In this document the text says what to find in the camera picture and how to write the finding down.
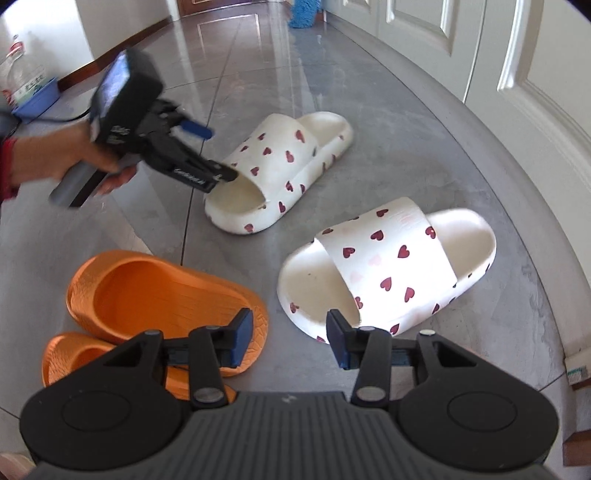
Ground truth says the small white box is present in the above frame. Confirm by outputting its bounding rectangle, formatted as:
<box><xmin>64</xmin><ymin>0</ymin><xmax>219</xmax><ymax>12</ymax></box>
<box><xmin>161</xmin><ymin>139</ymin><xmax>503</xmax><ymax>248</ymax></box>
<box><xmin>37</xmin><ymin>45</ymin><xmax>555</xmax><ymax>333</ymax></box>
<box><xmin>564</xmin><ymin>348</ymin><xmax>591</xmax><ymax>391</ymax></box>

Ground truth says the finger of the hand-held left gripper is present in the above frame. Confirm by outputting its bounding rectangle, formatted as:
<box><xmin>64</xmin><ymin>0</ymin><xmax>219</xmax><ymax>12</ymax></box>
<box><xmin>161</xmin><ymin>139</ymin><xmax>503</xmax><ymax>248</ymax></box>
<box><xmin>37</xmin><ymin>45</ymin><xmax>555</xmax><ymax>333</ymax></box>
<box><xmin>204</xmin><ymin>159</ymin><xmax>239</xmax><ymax>185</ymax></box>
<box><xmin>159</xmin><ymin>104</ymin><xmax>213</xmax><ymax>140</ymax></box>

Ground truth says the orange textured slipper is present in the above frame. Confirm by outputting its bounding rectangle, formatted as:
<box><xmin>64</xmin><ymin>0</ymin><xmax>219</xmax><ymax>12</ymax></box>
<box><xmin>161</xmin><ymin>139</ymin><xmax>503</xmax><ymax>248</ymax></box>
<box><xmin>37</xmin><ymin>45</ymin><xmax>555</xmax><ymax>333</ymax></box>
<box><xmin>66</xmin><ymin>250</ymin><xmax>269</xmax><ymax>377</ymax></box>
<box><xmin>41</xmin><ymin>331</ymin><xmax>238</xmax><ymax>402</ymax></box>

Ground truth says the blue plastic basin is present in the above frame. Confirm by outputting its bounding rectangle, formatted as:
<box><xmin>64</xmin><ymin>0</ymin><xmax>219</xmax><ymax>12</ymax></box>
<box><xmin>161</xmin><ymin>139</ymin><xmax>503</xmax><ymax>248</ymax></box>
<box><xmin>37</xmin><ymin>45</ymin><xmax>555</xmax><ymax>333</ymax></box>
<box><xmin>11</xmin><ymin>76</ymin><xmax>61</xmax><ymax>121</ymax></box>

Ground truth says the clear plastic bottle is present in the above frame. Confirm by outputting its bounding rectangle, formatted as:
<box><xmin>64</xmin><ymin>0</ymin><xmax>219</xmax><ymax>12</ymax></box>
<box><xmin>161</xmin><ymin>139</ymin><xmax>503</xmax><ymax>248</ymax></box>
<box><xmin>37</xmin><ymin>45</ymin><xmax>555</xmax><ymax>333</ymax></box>
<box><xmin>0</xmin><ymin>34</ymin><xmax>49</xmax><ymax>107</ymax></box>

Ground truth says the red wrist band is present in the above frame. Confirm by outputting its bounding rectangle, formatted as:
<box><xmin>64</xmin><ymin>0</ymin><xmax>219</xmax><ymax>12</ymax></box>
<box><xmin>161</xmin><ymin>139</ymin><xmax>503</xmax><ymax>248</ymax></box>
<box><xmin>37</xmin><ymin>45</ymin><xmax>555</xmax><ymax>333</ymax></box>
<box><xmin>1</xmin><ymin>136</ymin><xmax>21</xmax><ymax>199</ymax></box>

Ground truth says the white panelled door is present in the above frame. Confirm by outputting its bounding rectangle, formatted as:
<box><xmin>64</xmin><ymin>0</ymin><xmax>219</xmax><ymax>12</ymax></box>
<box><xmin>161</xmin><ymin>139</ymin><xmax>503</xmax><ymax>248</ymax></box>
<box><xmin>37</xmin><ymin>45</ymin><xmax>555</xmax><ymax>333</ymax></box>
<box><xmin>323</xmin><ymin>0</ymin><xmax>591</xmax><ymax>232</ymax></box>

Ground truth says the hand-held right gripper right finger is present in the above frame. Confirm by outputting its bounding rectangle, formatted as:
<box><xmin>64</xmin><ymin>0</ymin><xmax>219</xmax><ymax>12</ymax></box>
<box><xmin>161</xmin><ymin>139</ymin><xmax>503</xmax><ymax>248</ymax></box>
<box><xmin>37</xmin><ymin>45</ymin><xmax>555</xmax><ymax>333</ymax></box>
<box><xmin>325</xmin><ymin>310</ymin><xmax>481</xmax><ymax>409</ymax></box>

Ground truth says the white heart print slipper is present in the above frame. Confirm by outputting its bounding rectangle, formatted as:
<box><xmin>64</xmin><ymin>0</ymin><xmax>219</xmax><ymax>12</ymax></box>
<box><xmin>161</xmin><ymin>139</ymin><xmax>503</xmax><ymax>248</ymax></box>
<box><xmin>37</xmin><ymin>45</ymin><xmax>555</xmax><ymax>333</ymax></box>
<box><xmin>277</xmin><ymin>197</ymin><xmax>498</xmax><ymax>344</ymax></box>
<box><xmin>204</xmin><ymin>112</ymin><xmax>355</xmax><ymax>234</ymax></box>

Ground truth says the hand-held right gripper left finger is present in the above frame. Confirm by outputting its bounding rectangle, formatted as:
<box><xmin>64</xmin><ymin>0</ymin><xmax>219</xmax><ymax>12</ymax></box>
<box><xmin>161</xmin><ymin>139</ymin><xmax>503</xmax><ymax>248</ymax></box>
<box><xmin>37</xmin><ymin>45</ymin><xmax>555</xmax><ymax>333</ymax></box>
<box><xmin>104</xmin><ymin>308</ymin><xmax>256</xmax><ymax>409</ymax></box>

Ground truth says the black cable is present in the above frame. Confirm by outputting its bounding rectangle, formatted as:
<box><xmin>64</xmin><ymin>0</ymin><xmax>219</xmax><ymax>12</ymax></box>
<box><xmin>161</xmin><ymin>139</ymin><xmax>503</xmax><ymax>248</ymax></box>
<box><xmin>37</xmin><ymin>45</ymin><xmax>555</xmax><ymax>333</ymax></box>
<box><xmin>28</xmin><ymin>107</ymin><xmax>93</xmax><ymax>124</ymax></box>

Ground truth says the person's left hand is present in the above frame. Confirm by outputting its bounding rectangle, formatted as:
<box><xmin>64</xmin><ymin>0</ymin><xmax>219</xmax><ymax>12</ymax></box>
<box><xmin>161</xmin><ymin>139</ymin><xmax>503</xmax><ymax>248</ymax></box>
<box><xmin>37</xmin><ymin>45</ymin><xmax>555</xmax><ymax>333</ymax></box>
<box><xmin>9</xmin><ymin>121</ymin><xmax>137</xmax><ymax>197</ymax></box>

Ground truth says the blue mop head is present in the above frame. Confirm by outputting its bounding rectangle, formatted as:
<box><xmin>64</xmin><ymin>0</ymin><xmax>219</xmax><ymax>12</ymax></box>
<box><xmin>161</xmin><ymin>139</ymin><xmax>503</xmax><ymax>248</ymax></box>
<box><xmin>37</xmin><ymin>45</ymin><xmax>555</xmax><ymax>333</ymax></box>
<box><xmin>287</xmin><ymin>0</ymin><xmax>324</xmax><ymax>29</ymax></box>

